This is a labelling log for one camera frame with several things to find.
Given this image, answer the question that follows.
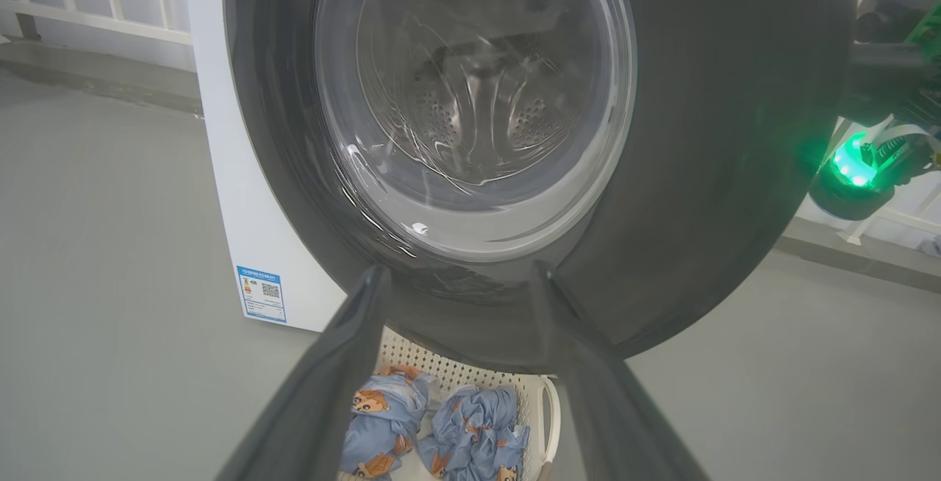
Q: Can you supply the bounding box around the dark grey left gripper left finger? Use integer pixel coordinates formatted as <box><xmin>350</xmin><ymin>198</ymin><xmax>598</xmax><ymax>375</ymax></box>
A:
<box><xmin>217</xmin><ymin>266</ymin><xmax>392</xmax><ymax>481</ymax></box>

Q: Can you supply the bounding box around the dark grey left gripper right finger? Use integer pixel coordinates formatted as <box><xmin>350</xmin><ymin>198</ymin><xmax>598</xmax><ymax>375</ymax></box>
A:
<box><xmin>531</xmin><ymin>262</ymin><xmax>710</xmax><ymax>481</ymax></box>

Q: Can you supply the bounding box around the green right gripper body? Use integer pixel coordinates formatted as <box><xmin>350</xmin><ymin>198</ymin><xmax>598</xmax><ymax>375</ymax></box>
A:
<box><xmin>842</xmin><ymin>0</ymin><xmax>941</xmax><ymax>129</ymax></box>

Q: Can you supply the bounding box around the blue cartoon print garment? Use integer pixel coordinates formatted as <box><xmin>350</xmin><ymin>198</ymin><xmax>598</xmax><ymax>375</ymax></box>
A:
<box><xmin>340</xmin><ymin>365</ymin><xmax>436</xmax><ymax>480</ymax></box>
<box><xmin>417</xmin><ymin>385</ymin><xmax>531</xmax><ymax>481</ymax></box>

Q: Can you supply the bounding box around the dark round washing machine door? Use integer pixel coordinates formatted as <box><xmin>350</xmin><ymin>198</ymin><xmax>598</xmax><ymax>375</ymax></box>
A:
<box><xmin>223</xmin><ymin>0</ymin><xmax>859</xmax><ymax>376</ymax></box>

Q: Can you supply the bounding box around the cream perforated laundry basket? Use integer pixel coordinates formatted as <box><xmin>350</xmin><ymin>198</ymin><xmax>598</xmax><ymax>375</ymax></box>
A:
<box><xmin>338</xmin><ymin>325</ymin><xmax>562</xmax><ymax>481</ymax></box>

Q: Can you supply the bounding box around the white washing machine body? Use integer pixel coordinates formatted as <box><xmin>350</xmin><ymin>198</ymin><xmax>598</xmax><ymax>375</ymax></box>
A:
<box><xmin>182</xmin><ymin>0</ymin><xmax>348</xmax><ymax>333</ymax></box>

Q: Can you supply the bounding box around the blue energy label sticker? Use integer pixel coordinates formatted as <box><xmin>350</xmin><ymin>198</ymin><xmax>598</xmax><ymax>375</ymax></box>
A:
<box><xmin>236</xmin><ymin>266</ymin><xmax>288</xmax><ymax>324</ymax></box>

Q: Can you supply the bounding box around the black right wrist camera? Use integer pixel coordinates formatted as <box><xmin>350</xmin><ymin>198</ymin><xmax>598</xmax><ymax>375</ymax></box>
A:
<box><xmin>809</xmin><ymin>132</ymin><xmax>901</xmax><ymax>221</ymax></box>

